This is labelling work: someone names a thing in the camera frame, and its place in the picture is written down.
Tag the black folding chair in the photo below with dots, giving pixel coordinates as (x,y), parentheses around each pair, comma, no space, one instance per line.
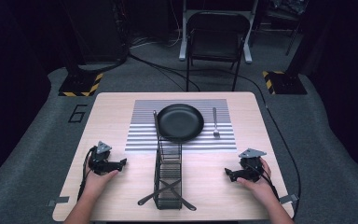
(216,43)

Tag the black utensil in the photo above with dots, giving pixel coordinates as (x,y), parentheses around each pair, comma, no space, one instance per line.
(180,197)

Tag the black round plate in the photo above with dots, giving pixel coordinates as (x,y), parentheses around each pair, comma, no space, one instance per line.
(180,122)

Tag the black spoon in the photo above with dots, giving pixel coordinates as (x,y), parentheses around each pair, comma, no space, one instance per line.
(155,196)

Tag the grey striped placemat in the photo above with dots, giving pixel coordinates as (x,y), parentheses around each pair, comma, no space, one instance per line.
(143,140)

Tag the black yellow striped base plate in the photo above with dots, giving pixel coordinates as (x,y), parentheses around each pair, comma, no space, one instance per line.
(80,84)
(283,82)

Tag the person's right hand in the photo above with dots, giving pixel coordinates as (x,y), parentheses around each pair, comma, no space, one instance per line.
(259,186)

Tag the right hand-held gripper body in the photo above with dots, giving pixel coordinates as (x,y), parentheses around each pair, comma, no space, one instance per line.
(250,166)

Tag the silver fork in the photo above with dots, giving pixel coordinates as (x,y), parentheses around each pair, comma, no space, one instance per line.
(215,123)

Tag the person's left hand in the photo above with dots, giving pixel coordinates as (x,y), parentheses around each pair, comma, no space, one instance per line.
(98,183)

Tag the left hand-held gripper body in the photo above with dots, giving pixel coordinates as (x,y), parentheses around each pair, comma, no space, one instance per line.
(101,163)

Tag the grey tape strip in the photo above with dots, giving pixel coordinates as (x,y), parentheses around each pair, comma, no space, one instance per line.
(59,201)
(290,198)

